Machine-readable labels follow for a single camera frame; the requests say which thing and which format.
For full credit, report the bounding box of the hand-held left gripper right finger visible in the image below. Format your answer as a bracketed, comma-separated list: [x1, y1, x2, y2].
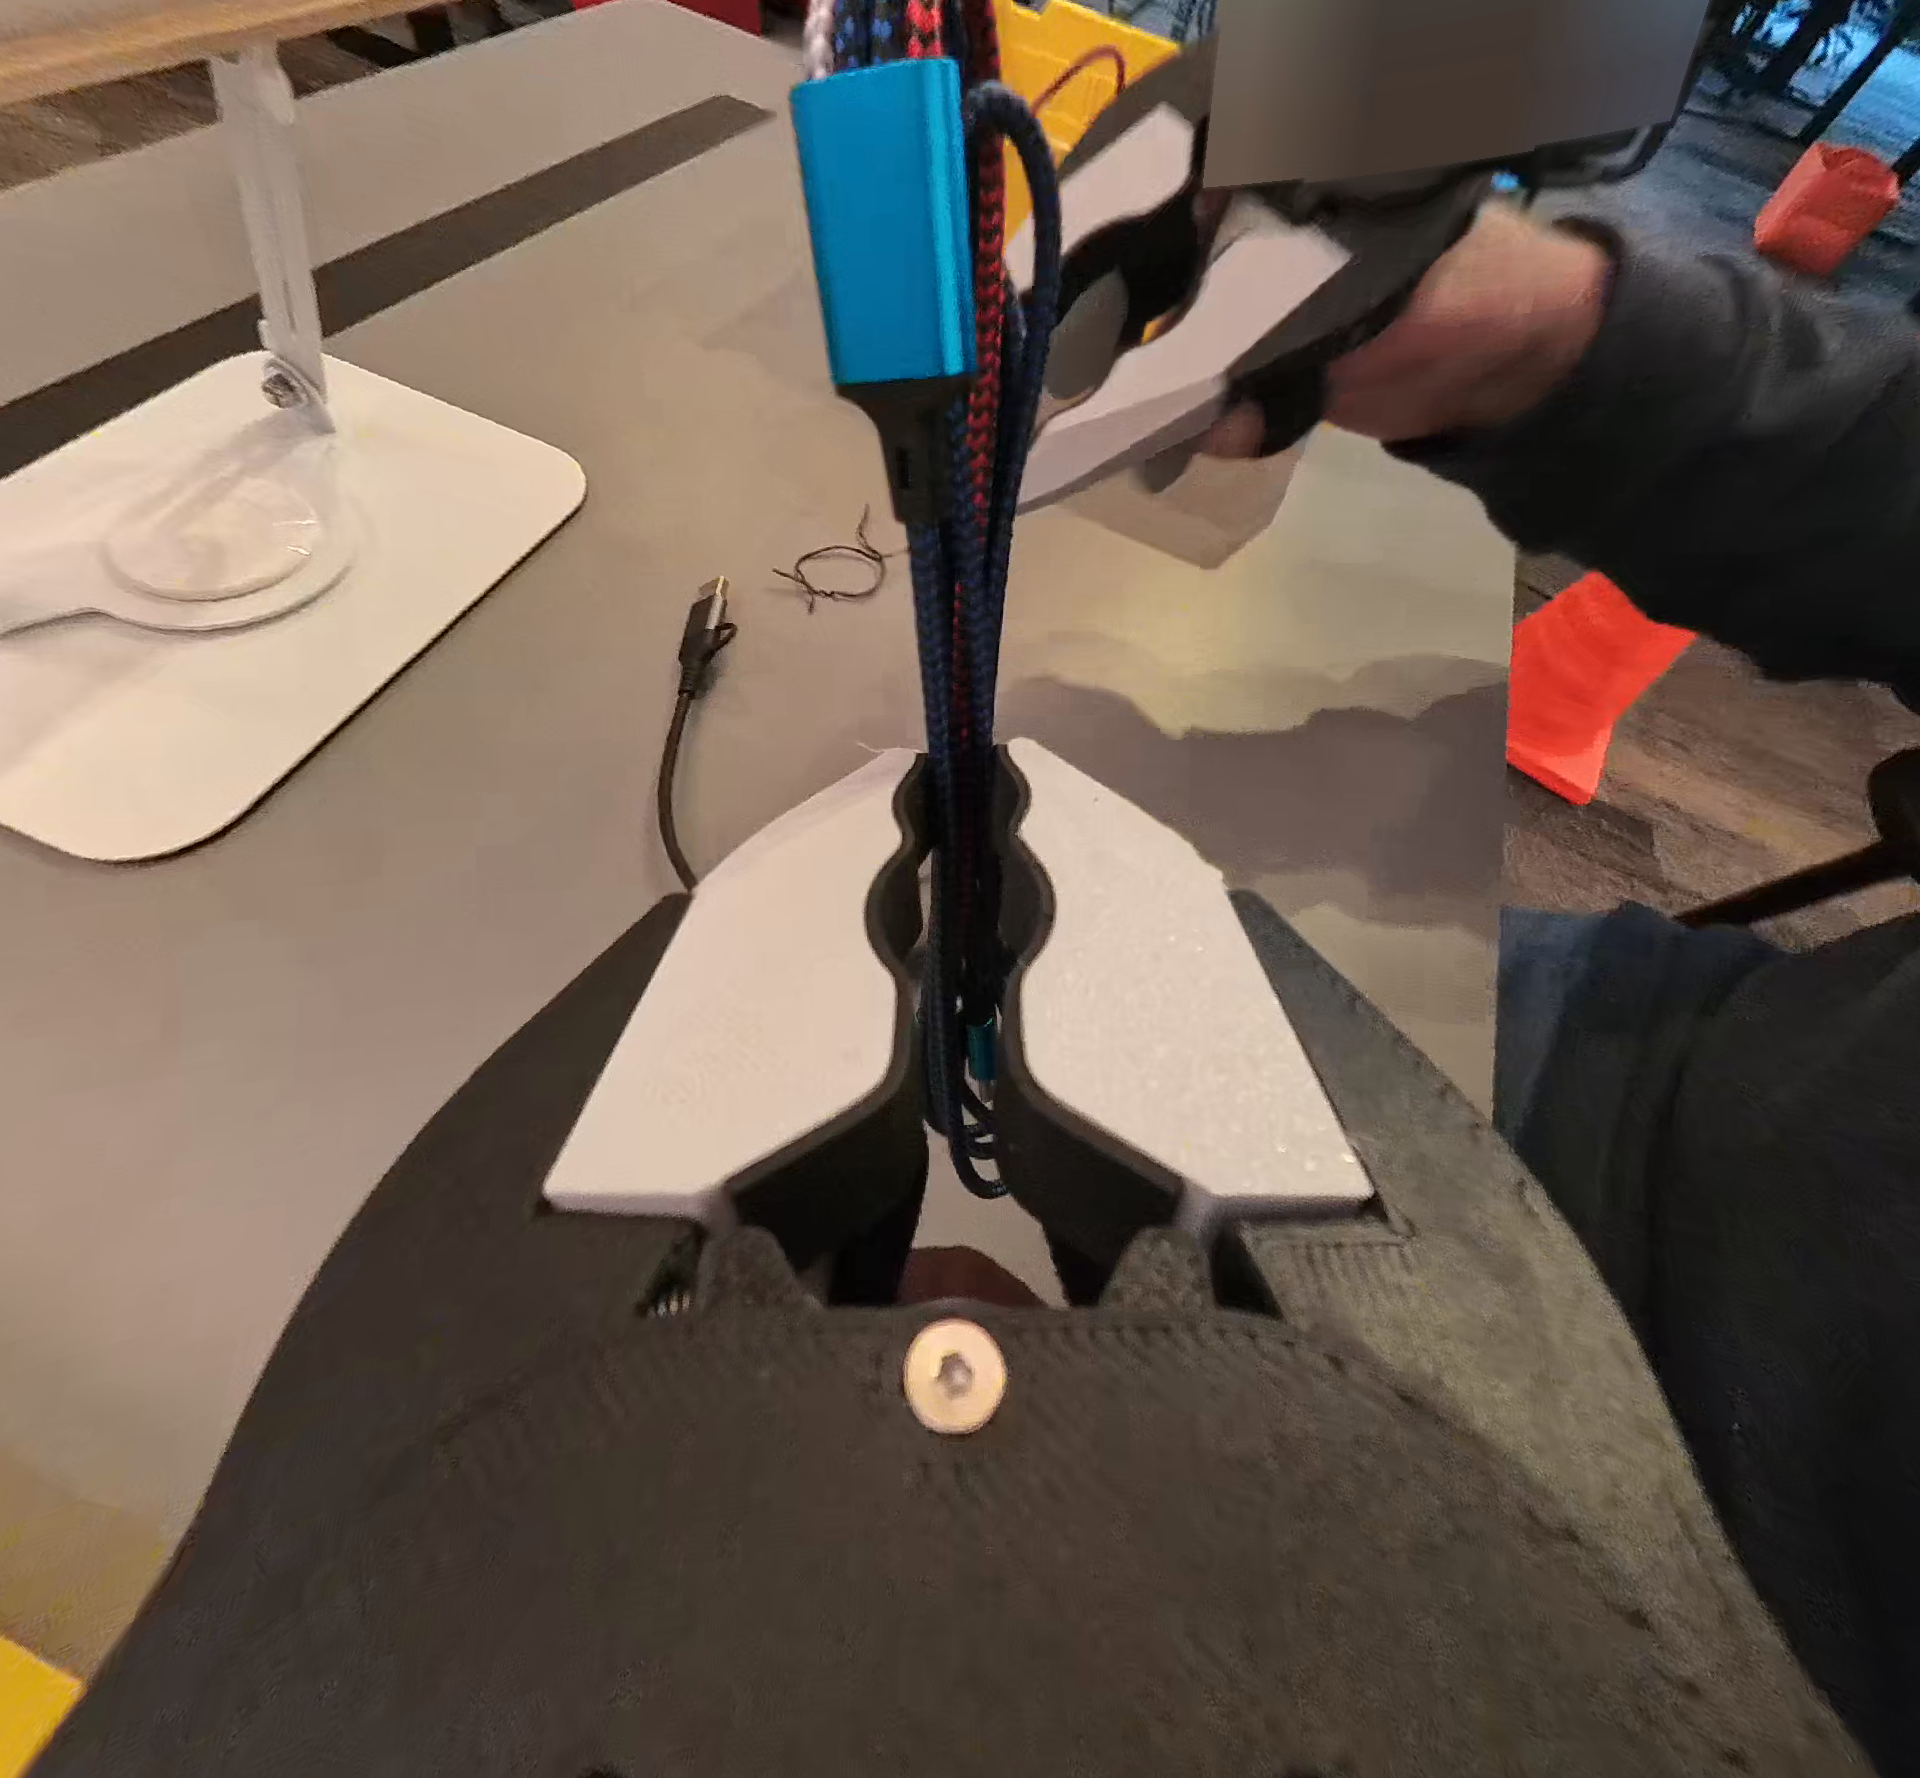
[989, 738, 1380, 1269]

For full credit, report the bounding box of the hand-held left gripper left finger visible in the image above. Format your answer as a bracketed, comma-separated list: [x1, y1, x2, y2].
[544, 745, 934, 1269]

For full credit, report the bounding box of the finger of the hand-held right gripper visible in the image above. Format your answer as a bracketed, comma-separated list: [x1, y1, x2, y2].
[1002, 104, 1210, 296]
[1016, 194, 1355, 511]

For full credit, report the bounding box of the pink braided usb cable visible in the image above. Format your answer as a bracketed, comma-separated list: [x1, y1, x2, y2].
[1035, 45, 1128, 137]

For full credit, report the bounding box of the blue braided cable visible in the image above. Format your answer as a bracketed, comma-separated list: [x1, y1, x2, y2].
[792, 0, 1070, 1197]

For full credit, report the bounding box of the person's right forearm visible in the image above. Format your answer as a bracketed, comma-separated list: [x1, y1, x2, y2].
[1395, 216, 1920, 701]

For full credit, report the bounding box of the person's right hand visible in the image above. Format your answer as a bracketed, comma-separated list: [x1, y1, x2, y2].
[1201, 202, 1614, 460]

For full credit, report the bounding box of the orange box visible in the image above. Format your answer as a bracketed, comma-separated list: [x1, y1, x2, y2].
[1752, 139, 1904, 277]

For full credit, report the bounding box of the orange traffic cone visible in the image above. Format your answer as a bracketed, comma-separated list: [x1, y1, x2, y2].
[1504, 569, 1696, 806]

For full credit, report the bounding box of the white stand base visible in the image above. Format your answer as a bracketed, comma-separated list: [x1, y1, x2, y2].
[0, 349, 586, 864]

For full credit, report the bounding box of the dark office chair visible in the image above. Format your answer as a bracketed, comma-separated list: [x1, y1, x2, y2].
[1680, 749, 1920, 928]

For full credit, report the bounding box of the black usb-c hub cable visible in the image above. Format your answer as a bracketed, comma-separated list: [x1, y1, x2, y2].
[658, 577, 739, 894]

